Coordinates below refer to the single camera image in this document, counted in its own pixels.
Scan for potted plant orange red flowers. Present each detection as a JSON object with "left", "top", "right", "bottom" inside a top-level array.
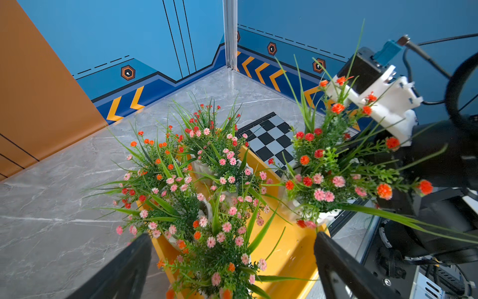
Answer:
[{"left": 103, "top": 125, "right": 192, "bottom": 209}]

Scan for potted plant orange flowers corner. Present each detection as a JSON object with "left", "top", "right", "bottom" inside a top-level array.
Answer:
[{"left": 281, "top": 41, "right": 478, "bottom": 244}]

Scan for aluminium corner post right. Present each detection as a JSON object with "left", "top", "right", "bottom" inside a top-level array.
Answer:
[{"left": 222, "top": 0, "right": 239, "bottom": 71}]

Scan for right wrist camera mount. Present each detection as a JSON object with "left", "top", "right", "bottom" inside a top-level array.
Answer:
[{"left": 326, "top": 35, "right": 423, "bottom": 147}]

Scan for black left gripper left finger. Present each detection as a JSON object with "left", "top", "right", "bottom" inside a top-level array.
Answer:
[{"left": 68, "top": 234, "right": 153, "bottom": 299}]

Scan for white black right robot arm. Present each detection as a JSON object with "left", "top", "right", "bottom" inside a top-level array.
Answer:
[{"left": 366, "top": 54, "right": 478, "bottom": 268}]

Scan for potted plant pink flowers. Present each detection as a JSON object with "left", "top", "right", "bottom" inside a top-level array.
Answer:
[
  {"left": 93, "top": 171, "right": 212, "bottom": 249},
  {"left": 192, "top": 133, "right": 269, "bottom": 215}
]

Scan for black white chessboard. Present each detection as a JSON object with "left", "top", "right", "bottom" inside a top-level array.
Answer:
[{"left": 238, "top": 112, "right": 296, "bottom": 176}]

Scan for yellow plastic storage tray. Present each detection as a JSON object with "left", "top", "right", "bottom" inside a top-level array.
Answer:
[{"left": 151, "top": 150, "right": 319, "bottom": 299}]

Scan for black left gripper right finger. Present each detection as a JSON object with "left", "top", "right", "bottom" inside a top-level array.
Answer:
[{"left": 314, "top": 232, "right": 400, "bottom": 299}]

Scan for white ribbed pot pink flowers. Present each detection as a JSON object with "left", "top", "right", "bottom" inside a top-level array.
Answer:
[{"left": 158, "top": 197, "right": 316, "bottom": 299}]

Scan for potted plant pink flowers back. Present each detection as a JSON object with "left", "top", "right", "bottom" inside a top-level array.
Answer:
[{"left": 93, "top": 171, "right": 212, "bottom": 249}]

